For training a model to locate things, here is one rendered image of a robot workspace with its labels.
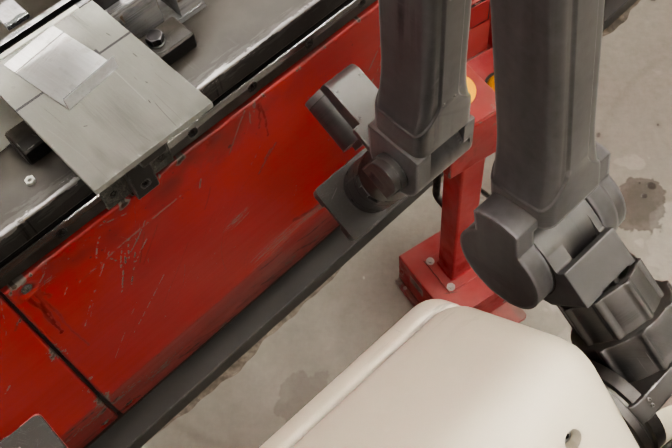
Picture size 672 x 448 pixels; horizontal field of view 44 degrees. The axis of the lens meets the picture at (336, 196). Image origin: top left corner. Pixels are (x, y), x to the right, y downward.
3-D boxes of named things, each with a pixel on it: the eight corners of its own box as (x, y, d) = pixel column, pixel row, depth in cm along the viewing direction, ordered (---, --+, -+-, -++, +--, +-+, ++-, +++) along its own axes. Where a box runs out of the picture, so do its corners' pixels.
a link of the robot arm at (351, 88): (401, 190, 67) (474, 129, 70) (311, 81, 67) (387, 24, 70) (362, 217, 79) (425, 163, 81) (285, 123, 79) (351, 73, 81)
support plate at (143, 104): (97, 195, 98) (94, 191, 97) (-17, 79, 109) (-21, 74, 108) (214, 106, 103) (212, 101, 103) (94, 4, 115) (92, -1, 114)
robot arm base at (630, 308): (642, 428, 57) (743, 315, 61) (579, 338, 56) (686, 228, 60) (566, 406, 65) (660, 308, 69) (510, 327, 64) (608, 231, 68)
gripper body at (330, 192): (309, 194, 85) (326, 178, 78) (381, 136, 88) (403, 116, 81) (350, 243, 85) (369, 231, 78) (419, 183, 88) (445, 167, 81)
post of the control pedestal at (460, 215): (451, 281, 184) (465, 137, 138) (437, 263, 187) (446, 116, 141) (471, 269, 185) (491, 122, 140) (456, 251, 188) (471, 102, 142)
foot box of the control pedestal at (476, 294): (457, 364, 186) (460, 343, 176) (394, 281, 198) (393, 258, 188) (527, 317, 191) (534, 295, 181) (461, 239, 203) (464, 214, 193)
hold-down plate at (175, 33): (31, 166, 115) (23, 154, 113) (11, 145, 117) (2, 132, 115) (198, 46, 125) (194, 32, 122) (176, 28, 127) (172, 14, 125)
